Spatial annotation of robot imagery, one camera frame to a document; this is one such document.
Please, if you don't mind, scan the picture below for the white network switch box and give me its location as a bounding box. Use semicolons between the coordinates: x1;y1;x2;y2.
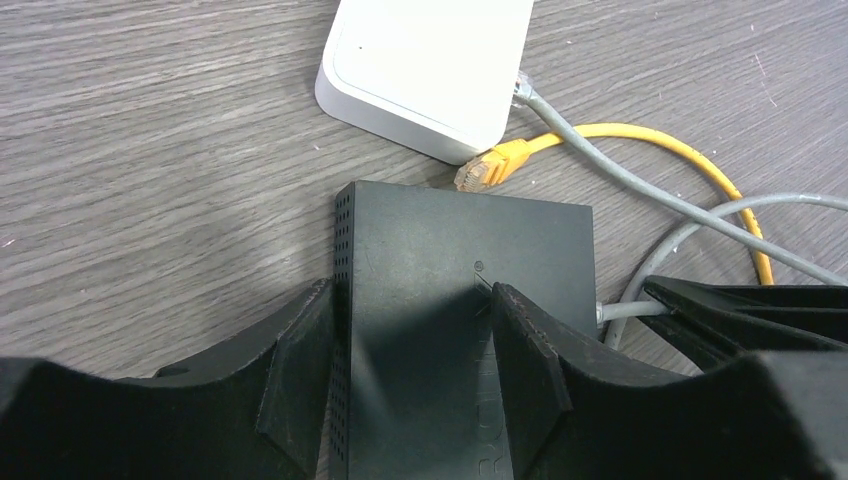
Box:
315;0;533;165

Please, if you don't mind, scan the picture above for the yellow ethernet cable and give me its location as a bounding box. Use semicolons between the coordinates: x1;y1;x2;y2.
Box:
454;123;776;287

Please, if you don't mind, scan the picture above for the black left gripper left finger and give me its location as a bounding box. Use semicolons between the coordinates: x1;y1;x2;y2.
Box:
1;279;334;479

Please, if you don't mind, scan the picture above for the dark grey foam pad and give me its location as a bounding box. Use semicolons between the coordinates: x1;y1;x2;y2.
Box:
330;181;596;479

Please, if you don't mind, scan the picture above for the grey ethernet cable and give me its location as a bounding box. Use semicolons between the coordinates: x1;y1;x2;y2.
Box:
511;71;848;352

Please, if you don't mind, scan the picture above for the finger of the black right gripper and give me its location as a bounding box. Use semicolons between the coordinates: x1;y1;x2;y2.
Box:
640;307;847;371
643;275;847;318

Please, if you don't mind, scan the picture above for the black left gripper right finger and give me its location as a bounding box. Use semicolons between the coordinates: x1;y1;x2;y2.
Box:
491;283;847;479

